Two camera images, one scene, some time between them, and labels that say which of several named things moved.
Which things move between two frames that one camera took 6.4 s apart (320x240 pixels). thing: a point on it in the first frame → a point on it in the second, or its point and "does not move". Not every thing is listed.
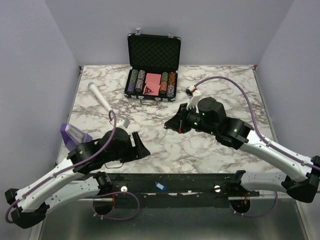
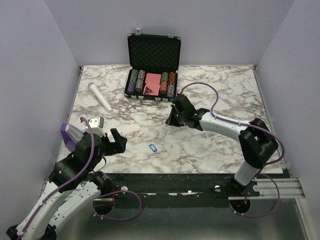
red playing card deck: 152,84 does not move
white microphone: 95,89 does not move
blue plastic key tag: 160,186 → 153,147
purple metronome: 72,136 does not move
